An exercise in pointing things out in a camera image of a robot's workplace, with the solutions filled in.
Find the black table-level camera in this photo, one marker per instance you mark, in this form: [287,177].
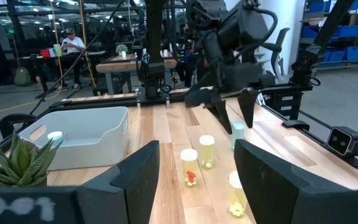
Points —
[342,140]

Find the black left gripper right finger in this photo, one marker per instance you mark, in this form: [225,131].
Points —
[278,199]

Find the wooden table with grey legs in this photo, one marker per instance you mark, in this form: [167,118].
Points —
[117,66]

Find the black desk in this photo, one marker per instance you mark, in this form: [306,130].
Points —
[39,57]

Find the black drawer unit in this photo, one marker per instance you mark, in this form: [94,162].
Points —
[283,104]

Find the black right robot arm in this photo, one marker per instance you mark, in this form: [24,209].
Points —
[152,68]

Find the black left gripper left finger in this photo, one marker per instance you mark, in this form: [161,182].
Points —
[129,199]

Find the black table edge frame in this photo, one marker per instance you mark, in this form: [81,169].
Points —
[104,102]

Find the yellow bottle with red pills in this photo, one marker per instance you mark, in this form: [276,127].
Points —
[189,168]

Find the blue storage bin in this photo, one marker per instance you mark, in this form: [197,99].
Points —
[309,32]
[346,31]
[353,53]
[334,56]

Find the small plant in white pot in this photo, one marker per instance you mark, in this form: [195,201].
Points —
[122,49]

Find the grey office chair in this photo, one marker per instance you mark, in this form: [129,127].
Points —
[280,46]

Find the green backpack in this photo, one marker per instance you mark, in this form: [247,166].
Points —
[22,77]

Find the succulent plant in black pot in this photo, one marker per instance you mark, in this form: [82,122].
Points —
[23,165]

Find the yellow pill bottle white cap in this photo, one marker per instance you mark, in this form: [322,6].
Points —
[207,152]
[235,196]

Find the green cup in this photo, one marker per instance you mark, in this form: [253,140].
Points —
[57,50]

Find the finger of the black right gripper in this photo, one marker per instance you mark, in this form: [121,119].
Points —
[249,105]
[222,115]

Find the person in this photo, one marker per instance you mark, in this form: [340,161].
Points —
[72,45]

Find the pale teal pill bottle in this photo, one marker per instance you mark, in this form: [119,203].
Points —
[237,133]

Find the white plastic basket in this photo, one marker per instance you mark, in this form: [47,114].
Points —
[89,149]

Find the black table clamp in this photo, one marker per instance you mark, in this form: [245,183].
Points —
[295,124]

